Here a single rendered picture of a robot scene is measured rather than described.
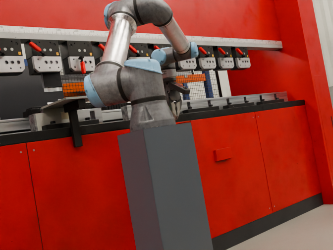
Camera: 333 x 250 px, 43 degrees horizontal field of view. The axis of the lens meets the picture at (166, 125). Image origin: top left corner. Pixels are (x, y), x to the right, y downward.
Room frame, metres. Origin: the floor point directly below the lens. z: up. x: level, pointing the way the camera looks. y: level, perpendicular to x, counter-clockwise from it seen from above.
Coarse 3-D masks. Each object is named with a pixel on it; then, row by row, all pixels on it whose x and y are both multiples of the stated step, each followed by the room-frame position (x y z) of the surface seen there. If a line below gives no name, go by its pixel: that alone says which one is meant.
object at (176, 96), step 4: (164, 80) 2.10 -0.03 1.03; (168, 80) 2.09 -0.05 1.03; (172, 80) 2.12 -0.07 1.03; (164, 84) 2.13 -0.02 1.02; (168, 88) 2.11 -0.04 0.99; (168, 92) 2.09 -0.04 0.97; (172, 92) 2.10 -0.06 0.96; (176, 92) 2.12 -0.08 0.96; (168, 96) 2.10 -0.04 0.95; (172, 96) 2.10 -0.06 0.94; (176, 96) 2.11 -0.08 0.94; (172, 100) 2.10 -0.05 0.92; (176, 100) 2.12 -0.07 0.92
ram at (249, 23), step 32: (0, 0) 1.97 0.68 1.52; (32, 0) 2.08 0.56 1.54; (64, 0) 2.20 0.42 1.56; (96, 0) 2.34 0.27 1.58; (192, 0) 2.87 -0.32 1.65; (224, 0) 3.10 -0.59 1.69; (256, 0) 3.37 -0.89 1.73; (0, 32) 1.96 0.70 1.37; (160, 32) 2.63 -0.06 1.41; (192, 32) 2.83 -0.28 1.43; (224, 32) 3.06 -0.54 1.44; (256, 32) 3.32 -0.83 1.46
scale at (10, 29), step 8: (16, 32) 2.01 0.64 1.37; (24, 32) 2.03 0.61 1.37; (32, 32) 2.06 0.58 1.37; (40, 32) 2.09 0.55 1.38; (48, 32) 2.12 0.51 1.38; (56, 32) 2.15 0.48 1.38; (64, 32) 2.18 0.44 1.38; (72, 32) 2.21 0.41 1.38; (80, 32) 2.24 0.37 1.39; (88, 32) 2.28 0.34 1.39; (96, 32) 2.31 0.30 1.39; (104, 32) 2.35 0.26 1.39; (192, 40) 2.82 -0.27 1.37; (200, 40) 2.87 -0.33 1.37; (208, 40) 2.93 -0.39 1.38; (216, 40) 2.98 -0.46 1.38; (224, 40) 3.05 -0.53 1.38; (232, 40) 3.11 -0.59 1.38; (240, 40) 3.17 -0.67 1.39; (248, 40) 3.24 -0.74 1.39; (256, 40) 3.31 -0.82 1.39; (264, 40) 3.38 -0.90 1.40
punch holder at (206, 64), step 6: (198, 48) 2.85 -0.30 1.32; (204, 48) 2.89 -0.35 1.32; (210, 48) 2.93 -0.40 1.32; (198, 54) 2.85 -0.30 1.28; (210, 54) 2.92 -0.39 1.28; (198, 60) 2.87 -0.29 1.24; (204, 60) 2.87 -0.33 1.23; (210, 60) 2.91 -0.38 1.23; (198, 66) 2.87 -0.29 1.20; (204, 66) 2.86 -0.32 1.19; (210, 66) 2.90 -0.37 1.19
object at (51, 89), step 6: (42, 78) 2.11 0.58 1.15; (48, 78) 2.12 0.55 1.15; (54, 78) 2.15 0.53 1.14; (60, 78) 2.17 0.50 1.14; (42, 84) 2.12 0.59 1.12; (48, 84) 2.12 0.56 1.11; (54, 84) 2.14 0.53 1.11; (60, 84) 2.17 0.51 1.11; (48, 90) 2.13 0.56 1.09; (54, 90) 2.15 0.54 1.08; (60, 90) 2.17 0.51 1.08
